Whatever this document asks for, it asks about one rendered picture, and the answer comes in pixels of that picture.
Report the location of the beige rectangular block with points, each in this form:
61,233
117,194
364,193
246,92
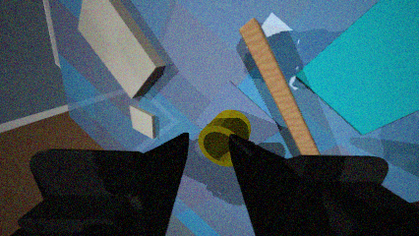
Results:
120,44

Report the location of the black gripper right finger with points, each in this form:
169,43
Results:
274,187

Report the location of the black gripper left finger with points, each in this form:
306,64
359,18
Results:
150,180

